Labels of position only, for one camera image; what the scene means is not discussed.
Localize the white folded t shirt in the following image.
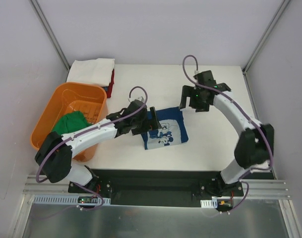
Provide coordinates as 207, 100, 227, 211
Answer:
66, 58, 115, 87

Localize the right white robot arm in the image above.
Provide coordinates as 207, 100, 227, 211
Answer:
180, 70, 274, 197

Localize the blue t shirt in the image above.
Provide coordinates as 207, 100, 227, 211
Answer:
141, 107, 188, 150

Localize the red folded t shirt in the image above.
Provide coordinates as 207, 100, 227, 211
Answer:
106, 69, 115, 98

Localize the aluminium frame rail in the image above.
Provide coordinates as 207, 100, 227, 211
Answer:
23, 175, 292, 200

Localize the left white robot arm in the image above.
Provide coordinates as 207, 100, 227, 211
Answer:
35, 99, 160, 193

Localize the slotted cable duct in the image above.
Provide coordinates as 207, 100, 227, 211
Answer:
34, 195, 102, 206
200, 199, 218, 209

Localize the right slotted cable duct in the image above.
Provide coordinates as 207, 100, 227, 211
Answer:
200, 199, 218, 209

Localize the left slotted cable duct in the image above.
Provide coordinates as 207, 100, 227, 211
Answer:
34, 195, 102, 206

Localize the green t shirt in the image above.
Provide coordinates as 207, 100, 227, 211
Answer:
52, 111, 92, 135

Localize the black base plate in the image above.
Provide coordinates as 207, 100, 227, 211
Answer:
68, 169, 243, 206

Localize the orange plastic basket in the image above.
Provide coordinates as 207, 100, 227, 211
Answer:
30, 82, 108, 150

